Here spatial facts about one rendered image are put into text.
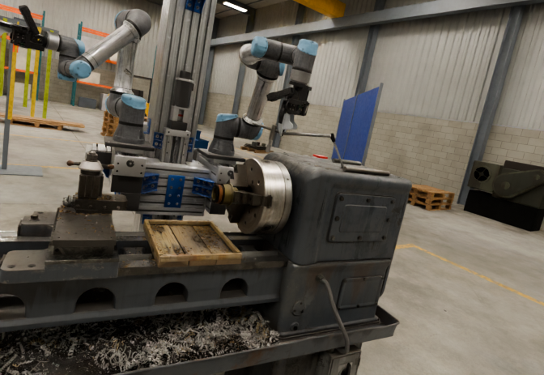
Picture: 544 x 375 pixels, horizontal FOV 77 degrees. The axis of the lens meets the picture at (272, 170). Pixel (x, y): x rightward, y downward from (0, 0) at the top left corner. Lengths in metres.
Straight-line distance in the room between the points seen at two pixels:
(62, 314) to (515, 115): 11.23
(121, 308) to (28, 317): 0.25
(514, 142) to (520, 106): 0.98
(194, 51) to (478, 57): 10.94
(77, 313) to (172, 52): 1.35
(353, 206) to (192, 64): 1.19
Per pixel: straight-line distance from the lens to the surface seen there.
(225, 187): 1.36
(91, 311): 1.30
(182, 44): 2.05
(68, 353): 1.41
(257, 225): 1.34
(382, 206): 1.60
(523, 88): 11.68
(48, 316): 1.30
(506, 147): 11.44
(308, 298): 1.54
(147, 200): 1.89
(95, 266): 1.14
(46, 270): 1.14
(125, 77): 1.95
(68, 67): 1.76
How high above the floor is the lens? 1.41
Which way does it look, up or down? 9 degrees down
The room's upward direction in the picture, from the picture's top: 11 degrees clockwise
